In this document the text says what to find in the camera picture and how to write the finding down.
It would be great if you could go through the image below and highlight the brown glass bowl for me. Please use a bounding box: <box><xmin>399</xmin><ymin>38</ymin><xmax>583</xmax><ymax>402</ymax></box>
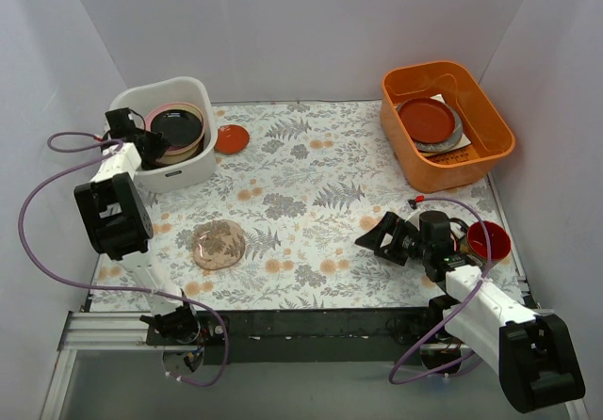
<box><xmin>192</xmin><ymin>219</ymin><xmax>246</xmax><ymax>271</ymax></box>

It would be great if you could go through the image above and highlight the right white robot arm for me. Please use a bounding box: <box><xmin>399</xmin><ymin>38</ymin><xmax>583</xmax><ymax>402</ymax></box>
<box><xmin>355</xmin><ymin>211</ymin><xmax>586</xmax><ymax>413</ymax></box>

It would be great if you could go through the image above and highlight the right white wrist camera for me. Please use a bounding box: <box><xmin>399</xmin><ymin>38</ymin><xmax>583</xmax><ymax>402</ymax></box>
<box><xmin>406</xmin><ymin>195</ymin><xmax>426</xmax><ymax>226</ymax></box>

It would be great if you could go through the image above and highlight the pink round plate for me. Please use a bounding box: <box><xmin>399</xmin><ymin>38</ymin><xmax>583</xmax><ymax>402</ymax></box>
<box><xmin>144</xmin><ymin>102</ymin><xmax>205</xmax><ymax>153</ymax></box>

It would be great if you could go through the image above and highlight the black round plate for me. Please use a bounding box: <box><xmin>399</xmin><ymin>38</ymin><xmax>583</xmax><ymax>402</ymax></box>
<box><xmin>150</xmin><ymin>109</ymin><xmax>204</xmax><ymax>148</ymax></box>

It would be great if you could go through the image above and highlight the red and black mug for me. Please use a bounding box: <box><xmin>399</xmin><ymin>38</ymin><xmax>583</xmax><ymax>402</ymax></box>
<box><xmin>455</xmin><ymin>219</ymin><xmax>512</xmax><ymax>266</ymax></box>

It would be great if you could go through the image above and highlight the red plate in orange bin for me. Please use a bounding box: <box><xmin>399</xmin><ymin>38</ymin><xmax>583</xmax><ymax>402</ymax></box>
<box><xmin>398</xmin><ymin>98</ymin><xmax>456</xmax><ymax>144</ymax></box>

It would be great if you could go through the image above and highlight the grey plate in orange bin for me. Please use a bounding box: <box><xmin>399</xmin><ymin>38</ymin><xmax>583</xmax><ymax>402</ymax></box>
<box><xmin>397</xmin><ymin>97</ymin><xmax>464</xmax><ymax>153</ymax></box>

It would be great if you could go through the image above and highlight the large yellow round plate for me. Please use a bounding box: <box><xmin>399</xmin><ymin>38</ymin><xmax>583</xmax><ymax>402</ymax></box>
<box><xmin>153</xmin><ymin>145</ymin><xmax>200</xmax><ymax>167</ymax></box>

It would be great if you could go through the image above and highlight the floral table mat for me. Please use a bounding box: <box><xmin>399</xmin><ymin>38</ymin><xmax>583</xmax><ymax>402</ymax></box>
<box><xmin>89</xmin><ymin>100</ymin><xmax>527</xmax><ymax>312</ymax></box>

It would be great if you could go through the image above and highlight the black metal base rail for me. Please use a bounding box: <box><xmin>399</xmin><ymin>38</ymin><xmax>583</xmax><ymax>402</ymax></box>
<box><xmin>58</xmin><ymin>306</ymin><xmax>566</xmax><ymax>367</ymax></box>

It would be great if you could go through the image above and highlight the white plastic bin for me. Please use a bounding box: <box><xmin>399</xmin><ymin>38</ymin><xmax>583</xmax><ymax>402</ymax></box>
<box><xmin>109</xmin><ymin>76</ymin><xmax>218</xmax><ymax>194</ymax></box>

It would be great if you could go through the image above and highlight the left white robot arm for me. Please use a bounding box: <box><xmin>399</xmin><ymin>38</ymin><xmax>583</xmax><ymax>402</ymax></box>
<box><xmin>74</xmin><ymin>107</ymin><xmax>201</xmax><ymax>345</ymax></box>

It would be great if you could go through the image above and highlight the square board in orange bin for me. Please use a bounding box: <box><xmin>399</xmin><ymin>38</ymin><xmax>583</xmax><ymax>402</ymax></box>
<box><xmin>415</xmin><ymin>94</ymin><xmax>471</xmax><ymax>164</ymax></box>

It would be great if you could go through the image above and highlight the small red plate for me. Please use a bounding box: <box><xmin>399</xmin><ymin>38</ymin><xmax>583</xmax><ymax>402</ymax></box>
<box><xmin>215</xmin><ymin>124</ymin><xmax>250</xmax><ymax>154</ymax></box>

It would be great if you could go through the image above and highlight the orange plastic bin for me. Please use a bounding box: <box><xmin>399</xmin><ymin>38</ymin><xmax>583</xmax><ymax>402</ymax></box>
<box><xmin>380</xmin><ymin>60</ymin><xmax>515</xmax><ymax>193</ymax></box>

